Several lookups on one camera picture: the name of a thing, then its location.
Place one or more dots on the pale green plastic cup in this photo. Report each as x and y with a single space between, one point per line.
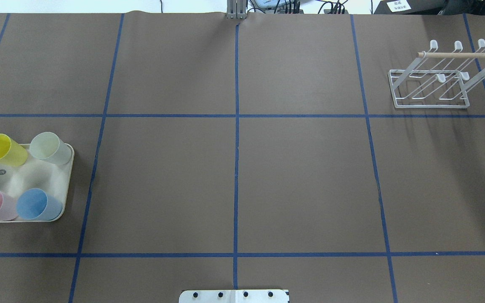
49 147

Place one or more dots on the blue plastic cup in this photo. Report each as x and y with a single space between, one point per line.
35 204

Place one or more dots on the yellow plastic cup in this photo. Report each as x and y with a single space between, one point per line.
11 153

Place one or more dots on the cream plastic tray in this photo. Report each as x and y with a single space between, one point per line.
35 173

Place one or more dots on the aluminium frame post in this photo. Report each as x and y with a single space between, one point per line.
237 9

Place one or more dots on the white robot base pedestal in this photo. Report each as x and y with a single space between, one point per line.
235 296

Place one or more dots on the white wire cup rack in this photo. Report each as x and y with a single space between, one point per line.
438 80

